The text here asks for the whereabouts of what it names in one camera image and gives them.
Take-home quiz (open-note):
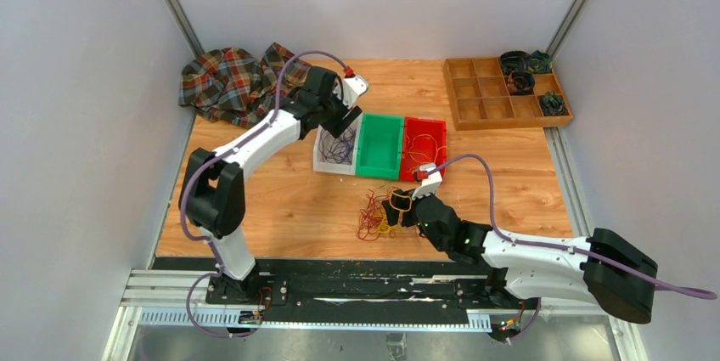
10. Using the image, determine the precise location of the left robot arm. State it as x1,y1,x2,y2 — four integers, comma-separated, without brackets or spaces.
179,66,369,304

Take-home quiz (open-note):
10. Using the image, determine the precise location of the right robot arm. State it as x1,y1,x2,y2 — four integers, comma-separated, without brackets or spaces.
380,190,658,324

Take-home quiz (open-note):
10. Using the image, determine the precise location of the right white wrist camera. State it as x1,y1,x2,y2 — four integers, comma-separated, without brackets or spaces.
411,163,442,200

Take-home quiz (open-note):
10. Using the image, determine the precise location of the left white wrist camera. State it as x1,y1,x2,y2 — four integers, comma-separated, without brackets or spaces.
334,75,370,110

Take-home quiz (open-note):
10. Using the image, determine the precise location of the wooden compartment tray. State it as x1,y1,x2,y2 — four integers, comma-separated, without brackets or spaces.
443,57,573,131

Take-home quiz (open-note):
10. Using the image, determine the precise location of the aluminium frame rail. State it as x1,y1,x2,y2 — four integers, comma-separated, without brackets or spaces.
103,257,648,360

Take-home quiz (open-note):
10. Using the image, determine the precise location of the green coil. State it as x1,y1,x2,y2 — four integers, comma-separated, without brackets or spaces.
538,91,569,116
526,50,553,74

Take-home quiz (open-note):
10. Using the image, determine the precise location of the dark coil middle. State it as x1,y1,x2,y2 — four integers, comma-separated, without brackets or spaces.
506,71,536,96

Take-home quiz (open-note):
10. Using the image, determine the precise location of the yellow cable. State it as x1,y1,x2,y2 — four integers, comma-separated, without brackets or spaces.
402,132,449,174

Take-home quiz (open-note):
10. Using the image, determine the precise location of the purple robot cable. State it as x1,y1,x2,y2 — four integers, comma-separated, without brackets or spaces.
419,153,719,344
177,51,357,341

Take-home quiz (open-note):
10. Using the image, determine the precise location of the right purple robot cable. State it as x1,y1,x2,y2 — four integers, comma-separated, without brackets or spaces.
419,153,719,344

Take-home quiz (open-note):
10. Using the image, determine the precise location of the green coil lower right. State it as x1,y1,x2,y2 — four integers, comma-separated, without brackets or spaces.
538,91,569,116

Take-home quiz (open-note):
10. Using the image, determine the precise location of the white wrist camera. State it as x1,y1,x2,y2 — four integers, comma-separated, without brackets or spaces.
411,163,442,200
334,75,370,110

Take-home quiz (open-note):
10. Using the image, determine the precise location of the red plastic bin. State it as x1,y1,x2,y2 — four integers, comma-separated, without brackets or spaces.
398,116,448,182

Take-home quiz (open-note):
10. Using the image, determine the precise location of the green coil top right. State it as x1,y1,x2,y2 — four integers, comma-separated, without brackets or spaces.
526,50,553,74

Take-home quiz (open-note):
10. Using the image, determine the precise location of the coloured cable pile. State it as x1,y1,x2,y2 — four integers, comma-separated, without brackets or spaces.
356,188,414,243

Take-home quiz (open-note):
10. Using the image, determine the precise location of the plaid cloth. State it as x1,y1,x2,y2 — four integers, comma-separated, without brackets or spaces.
177,43,311,128

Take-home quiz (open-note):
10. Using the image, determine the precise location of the green plastic bin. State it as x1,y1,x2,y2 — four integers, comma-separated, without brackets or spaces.
356,113,404,180

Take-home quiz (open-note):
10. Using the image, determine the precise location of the black coil top left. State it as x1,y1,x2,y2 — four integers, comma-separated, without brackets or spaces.
498,50,531,76

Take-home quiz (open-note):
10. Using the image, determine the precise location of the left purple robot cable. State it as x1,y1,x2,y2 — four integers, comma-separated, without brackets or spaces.
177,51,357,341

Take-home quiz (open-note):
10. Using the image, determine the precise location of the white plastic bin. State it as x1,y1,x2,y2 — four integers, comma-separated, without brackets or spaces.
312,115,363,176

